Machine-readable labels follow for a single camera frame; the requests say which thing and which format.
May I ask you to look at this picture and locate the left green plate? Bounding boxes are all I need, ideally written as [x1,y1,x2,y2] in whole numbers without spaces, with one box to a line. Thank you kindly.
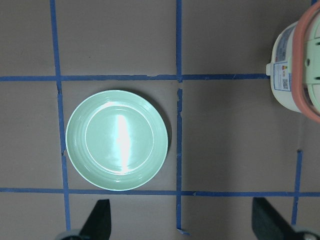
[65,90,169,191]

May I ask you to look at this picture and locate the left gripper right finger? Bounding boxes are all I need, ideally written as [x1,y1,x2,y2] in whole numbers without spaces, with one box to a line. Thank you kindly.
[251,197,296,240]

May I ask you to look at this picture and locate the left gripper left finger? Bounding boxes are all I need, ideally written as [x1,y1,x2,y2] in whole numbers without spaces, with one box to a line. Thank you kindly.
[79,199,111,240]

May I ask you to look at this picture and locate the white rice cooker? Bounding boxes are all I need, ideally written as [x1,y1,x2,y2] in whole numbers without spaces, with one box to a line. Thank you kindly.
[265,1,320,123]

